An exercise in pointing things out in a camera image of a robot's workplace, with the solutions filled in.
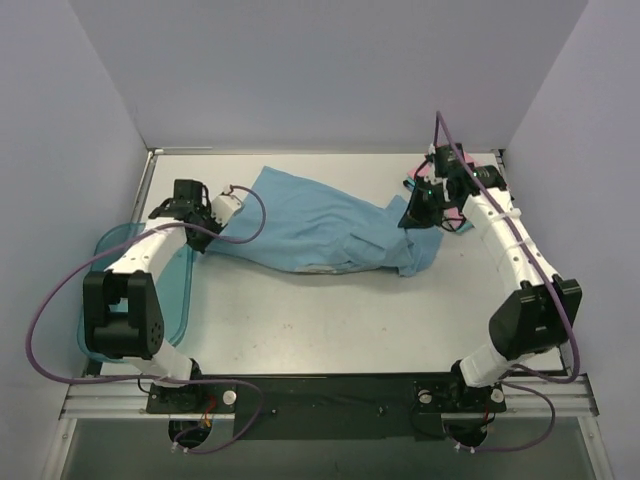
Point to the folded pink t shirt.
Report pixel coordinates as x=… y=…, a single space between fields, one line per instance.
x=425 y=173

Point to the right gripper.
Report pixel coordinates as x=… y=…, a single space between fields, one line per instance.
x=422 y=201

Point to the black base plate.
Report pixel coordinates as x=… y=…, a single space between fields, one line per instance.
x=371 y=406

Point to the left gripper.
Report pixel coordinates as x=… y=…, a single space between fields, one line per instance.
x=201 y=235

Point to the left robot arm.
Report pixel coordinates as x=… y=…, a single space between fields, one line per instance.
x=122 y=314

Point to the folded teal t shirt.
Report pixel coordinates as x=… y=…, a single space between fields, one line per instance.
x=410 y=182

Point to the light blue t shirt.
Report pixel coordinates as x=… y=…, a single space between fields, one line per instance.
x=314 y=228

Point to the aluminium frame rail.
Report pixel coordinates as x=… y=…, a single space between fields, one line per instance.
x=525 y=397

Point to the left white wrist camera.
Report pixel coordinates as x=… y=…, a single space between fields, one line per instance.
x=224 y=207

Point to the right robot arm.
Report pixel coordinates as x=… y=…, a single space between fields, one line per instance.
x=540 y=307

